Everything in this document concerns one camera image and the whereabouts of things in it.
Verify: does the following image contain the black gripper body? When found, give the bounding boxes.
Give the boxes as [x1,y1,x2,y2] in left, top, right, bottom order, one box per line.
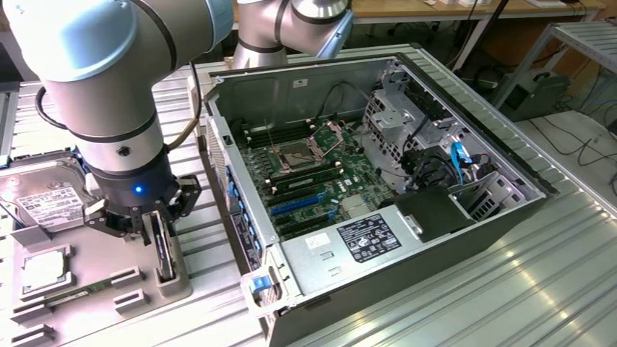
[89,155,180,218]

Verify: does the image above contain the green graphics card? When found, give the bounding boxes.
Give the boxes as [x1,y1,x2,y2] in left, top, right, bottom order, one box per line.
[145,210,177,285]

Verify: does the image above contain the grey parts rack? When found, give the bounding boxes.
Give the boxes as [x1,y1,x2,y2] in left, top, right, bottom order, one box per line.
[0,202,195,347]

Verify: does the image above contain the blue plastic disk carrier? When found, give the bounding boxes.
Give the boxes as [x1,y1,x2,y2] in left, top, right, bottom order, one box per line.
[0,144,97,198]

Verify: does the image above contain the silver hard disk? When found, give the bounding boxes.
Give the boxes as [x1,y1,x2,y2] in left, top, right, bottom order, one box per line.
[0,151,100,233]

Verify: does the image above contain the green RAM stick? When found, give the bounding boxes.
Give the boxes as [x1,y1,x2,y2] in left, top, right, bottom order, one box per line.
[45,280,115,305]

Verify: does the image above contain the silver CPU chip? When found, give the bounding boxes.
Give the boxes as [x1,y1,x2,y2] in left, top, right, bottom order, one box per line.
[21,252,68,291]

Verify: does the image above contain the thin steel locking lever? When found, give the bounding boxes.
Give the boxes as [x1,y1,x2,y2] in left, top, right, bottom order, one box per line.
[265,118,281,160]

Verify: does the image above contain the dark RAM stick with label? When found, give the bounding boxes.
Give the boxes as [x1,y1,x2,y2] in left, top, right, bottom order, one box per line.
[273,173,341,192]

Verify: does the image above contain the CPU socket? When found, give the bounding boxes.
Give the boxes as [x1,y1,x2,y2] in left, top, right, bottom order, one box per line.
[268,139,335,179]

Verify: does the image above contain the blue case latch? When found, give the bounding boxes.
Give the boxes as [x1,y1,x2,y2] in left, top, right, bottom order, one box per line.
[247,275,271,293]

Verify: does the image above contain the silver socket cover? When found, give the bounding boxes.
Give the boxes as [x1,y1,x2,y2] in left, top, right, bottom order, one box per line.
[311,120,349,148]

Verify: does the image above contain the silver power supply unit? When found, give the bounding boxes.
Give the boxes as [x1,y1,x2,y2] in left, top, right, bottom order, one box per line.
[279,206,428,298]

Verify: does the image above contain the grey open PC case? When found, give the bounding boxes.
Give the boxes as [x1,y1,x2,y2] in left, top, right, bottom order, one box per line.
[187,52,560,347]

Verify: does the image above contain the silver chipset heat sink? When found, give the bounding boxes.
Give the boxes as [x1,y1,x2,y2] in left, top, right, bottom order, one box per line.
[340,198,377,220]

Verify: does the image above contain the green motherboard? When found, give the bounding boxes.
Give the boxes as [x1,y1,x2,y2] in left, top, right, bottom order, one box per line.
[231,117,401,241]

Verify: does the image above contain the metal disk bay cage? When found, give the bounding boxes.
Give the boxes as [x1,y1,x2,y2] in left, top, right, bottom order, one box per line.
[361,88,467,153]

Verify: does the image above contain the black plastic shroud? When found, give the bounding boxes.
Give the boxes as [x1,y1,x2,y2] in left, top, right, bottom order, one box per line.
[379,187,479,244]

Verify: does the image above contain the black equipment box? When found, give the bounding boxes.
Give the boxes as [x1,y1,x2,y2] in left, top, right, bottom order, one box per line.
[500,70,573,122]

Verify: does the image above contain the aluminium slat side table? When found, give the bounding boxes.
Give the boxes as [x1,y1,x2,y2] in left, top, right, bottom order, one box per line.
[493,20,617,109]

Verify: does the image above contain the black camera cable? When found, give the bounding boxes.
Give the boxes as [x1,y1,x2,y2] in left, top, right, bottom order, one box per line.
[165,60,204,150]

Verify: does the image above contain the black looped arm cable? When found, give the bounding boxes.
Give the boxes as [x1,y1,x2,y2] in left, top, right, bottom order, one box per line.
[33,85,69,130]

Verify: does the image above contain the black cable bundle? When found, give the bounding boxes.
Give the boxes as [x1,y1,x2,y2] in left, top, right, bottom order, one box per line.
[403,150,491,189]

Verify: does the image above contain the blue SATA wire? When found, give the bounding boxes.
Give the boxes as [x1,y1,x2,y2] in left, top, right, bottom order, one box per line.
[451,142,472,187]

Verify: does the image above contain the perforated metal drive bracket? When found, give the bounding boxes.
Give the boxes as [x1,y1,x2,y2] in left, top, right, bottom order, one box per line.
[448,171,549,223]

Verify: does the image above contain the wooden desk white frame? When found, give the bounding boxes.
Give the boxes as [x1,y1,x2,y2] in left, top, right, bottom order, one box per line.
[351,0,607,72]

